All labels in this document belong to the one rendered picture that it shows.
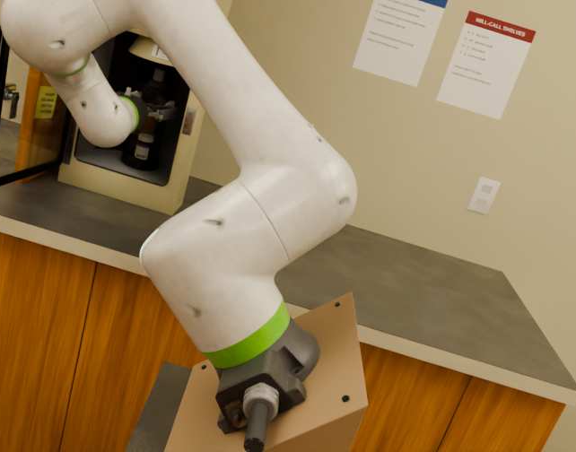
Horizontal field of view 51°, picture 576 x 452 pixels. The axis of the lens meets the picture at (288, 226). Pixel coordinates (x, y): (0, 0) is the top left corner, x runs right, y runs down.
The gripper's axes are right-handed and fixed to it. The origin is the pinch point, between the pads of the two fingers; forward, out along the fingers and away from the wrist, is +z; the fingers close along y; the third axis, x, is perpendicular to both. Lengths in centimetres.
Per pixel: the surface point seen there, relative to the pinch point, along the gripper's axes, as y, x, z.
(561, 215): -129, 3, 33
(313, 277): -54, 26, -22
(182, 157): -13.1, 9.6, -10.1
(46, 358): 3, 61, -37
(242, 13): -12.7, -27.5, 33.1
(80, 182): 11.9, 24.4, -10.1
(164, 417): -34, 26, -88
